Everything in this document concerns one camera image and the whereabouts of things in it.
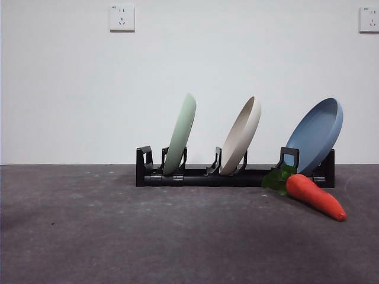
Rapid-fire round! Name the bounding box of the orange carrot with green leaves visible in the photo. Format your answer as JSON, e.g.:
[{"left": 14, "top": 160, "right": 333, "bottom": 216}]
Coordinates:
[{"left": 261, "top": 164, "right": 347, "bottom": 222}]

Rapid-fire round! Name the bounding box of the black plate rack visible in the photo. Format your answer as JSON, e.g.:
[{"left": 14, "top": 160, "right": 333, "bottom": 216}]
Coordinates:
[{"left": 136, "top": 146, "right": 336, "bottom": 189}]

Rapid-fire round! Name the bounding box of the beige plate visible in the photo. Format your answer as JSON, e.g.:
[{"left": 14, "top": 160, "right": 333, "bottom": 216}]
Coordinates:
[{"left": 219, "top": 95, "right": 262, "bottom": 175}]

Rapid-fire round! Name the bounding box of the green plate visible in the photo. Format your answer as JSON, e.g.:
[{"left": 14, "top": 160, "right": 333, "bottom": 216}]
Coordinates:
[{"left": 162, "top": 93, "right": 197, "bottom": 176}]

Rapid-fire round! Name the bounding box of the blue plate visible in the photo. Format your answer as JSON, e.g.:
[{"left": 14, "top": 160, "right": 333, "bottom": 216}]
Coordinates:
[{"left": 285, "top": 98, "right": 344, "bottom": 176}]

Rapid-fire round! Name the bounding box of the white wall socket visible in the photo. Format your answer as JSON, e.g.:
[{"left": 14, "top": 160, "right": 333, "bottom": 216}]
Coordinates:
[
  {"left": 109, "top": 4, "right": 136, "bottom": 33},
  {"left": 358, "top": 5, "right": 379, "bottom": 33}
]

